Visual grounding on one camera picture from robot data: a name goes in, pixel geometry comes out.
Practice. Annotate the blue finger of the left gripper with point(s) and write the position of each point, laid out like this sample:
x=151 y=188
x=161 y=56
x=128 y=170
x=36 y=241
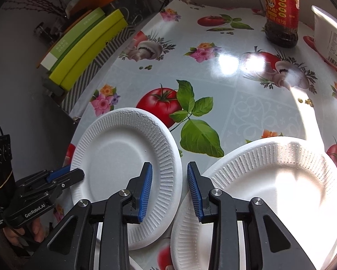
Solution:
x=58 y=173
x=73 y=177

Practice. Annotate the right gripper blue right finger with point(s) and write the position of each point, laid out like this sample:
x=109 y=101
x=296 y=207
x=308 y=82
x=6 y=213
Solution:
x=268 y=243

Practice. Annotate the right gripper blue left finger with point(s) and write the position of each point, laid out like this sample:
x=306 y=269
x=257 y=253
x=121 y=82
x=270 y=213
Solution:
x=73 y=244

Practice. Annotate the white foam plate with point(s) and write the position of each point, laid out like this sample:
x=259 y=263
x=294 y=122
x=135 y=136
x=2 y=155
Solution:
x=113 y=150
x=296 y=179

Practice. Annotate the black white striped box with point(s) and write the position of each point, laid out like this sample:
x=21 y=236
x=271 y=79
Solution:
x=86 y=68

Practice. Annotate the lime green shoe box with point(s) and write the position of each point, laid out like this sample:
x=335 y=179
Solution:
x=69 y=70

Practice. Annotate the white green flat box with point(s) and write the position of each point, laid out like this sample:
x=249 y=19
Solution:
x=71 y=37

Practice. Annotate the floral tomato vinyl tablecloth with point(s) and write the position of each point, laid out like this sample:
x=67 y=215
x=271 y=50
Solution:
x=216 y=82

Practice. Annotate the white paper cup container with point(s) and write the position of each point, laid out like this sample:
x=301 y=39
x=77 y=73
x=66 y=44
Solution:
x=325 y=35

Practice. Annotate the red chili sauce jar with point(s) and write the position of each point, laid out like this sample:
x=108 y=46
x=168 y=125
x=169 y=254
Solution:
x=282 y=19

